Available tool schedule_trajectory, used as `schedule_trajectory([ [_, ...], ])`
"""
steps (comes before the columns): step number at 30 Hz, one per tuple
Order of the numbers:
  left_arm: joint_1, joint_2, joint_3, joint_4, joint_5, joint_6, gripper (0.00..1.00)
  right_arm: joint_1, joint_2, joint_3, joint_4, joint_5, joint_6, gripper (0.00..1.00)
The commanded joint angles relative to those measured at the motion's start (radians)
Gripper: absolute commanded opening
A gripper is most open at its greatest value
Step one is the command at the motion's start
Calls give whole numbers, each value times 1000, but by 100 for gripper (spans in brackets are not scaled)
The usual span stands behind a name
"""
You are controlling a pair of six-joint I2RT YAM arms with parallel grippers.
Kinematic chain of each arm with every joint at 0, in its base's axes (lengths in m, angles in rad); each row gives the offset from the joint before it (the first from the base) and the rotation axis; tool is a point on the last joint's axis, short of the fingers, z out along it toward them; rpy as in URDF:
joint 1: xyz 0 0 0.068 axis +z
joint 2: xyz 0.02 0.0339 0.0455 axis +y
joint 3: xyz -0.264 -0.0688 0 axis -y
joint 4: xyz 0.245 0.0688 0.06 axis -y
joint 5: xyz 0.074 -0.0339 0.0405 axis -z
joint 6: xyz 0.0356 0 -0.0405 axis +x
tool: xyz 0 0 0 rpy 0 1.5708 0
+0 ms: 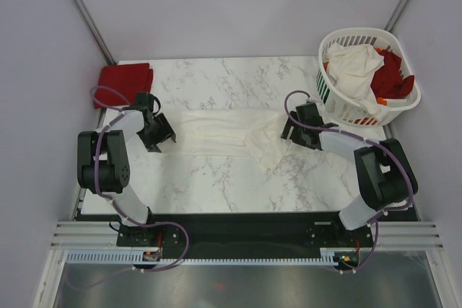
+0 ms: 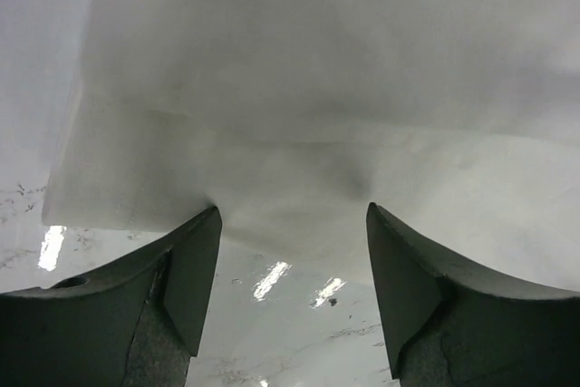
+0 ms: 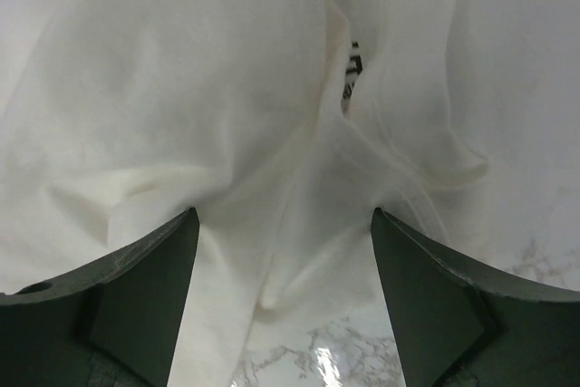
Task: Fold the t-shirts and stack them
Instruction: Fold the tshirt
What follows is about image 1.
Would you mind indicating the white slotted cable duct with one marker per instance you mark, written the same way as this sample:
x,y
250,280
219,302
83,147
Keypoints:
x,y
140,257

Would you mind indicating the white laundry basket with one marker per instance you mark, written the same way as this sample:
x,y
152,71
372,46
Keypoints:
x,y
348,111

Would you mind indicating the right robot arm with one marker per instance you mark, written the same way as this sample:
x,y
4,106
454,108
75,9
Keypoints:
x,y
384,174

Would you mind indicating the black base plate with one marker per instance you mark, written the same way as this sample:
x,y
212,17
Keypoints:
x,y
245,235

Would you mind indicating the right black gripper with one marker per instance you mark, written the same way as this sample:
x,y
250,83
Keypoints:
x,y
294,138

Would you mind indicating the folded red t shirt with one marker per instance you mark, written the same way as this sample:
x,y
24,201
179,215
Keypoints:
x,y
119,84

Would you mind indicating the white t shirt red print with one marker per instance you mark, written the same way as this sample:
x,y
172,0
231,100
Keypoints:
x,y
250,133

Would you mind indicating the white t shirt in basket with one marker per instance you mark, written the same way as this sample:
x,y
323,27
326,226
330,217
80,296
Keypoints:
x,y
352,69

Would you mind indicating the left aluminium frame post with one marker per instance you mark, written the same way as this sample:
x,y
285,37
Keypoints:
x,y
90,24

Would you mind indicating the aluminium rail front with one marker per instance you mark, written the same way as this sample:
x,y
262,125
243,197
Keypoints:
x,y
392,236

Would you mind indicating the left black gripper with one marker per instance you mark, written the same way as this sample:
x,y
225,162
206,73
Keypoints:
x,y
165,132

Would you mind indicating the red t shirt in basket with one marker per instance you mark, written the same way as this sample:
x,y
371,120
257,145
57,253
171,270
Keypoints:
x,y
399,87

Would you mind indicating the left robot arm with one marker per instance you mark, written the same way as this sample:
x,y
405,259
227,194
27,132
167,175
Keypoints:
x,y
102,158

